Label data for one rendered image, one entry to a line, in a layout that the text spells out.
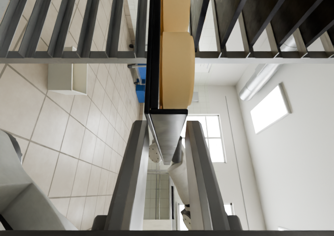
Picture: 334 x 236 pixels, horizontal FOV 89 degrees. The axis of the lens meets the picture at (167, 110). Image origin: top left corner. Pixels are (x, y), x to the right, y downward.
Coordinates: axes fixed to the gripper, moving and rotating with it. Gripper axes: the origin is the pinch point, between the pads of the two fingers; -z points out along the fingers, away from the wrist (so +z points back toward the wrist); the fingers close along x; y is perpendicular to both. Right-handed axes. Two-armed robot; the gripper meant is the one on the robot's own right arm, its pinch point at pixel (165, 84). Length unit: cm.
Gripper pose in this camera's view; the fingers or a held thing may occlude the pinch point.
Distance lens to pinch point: 52.4
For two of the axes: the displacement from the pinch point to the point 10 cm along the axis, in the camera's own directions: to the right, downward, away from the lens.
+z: -0.1, 9.0, 4.3
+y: 0.0, 4.3, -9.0
